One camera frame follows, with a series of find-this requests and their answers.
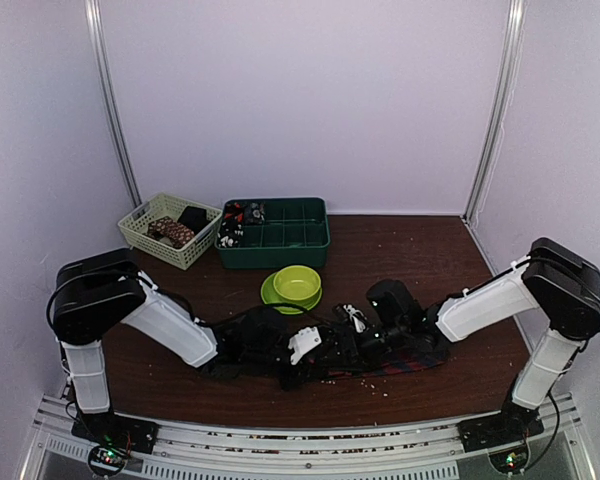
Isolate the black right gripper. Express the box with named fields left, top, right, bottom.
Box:
left=315, top=320, right=407, bottom=374

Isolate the red navy striped tie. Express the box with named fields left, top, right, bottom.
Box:
left=324, top=350, right=450, bottom=380

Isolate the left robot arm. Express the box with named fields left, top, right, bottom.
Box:
left=46, top=249, right=326, bottom=444

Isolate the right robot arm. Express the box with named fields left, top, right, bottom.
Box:
left=334, top=237, right=600, bottom=442

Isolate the lime green bowl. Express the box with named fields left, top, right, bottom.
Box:
left=273, top=265, right=322, bottom=301

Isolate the lime green plate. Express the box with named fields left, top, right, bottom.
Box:
left=260, top=272, right=323, bottom=315

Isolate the green divided organizer tray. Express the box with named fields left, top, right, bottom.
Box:
left=215, top=197, right=331, bottom=270

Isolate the black white patterned rolled tie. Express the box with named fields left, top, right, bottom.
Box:
left=216, top=219, right=244, bottom=249

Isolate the dark floral rolled tie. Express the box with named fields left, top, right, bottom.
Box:
left=244, top=202, right=265, bottom=225

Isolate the red black rolled tie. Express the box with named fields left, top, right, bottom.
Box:
left=223, top=201, right=246, bottom=223

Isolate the brown floral tie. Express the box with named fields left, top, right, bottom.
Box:
left=146, top=216, right=195, bottom=249

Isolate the pale green perforated basket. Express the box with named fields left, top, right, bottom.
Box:
left=118, top=193, right=222, bottom=270

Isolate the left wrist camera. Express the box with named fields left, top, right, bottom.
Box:
left=287, top=327, right=322, bottom=365

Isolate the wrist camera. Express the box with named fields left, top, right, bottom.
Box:
left=332, top=304, right=370, bottom=334
left=287, top=327, right=322, bottom=365

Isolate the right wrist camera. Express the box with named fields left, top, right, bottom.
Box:
left=332, top=304, right=370, bottom=334

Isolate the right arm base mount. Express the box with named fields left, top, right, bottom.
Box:
left=457, top=382, right=544, bottom=452

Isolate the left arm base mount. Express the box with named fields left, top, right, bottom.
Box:
left=71, top=411, right=159, bottom=454

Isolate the right aluminium frame post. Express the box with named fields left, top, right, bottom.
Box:
left=463, top=0, right=528, bottom=225

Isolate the aluminium frame post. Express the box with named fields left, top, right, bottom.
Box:
left=463, top=0, right=528, bottom=225
left=84, top=0, right=142, bottom=207

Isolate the left aluminium frame post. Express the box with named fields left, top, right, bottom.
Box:
left=84, top=0, right=142, bottom=207

